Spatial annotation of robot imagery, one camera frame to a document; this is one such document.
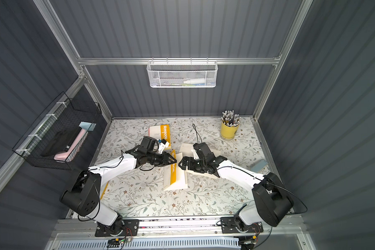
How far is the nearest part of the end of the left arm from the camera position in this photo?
68cm

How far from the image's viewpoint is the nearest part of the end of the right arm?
0.62 metres

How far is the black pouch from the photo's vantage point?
650 mm
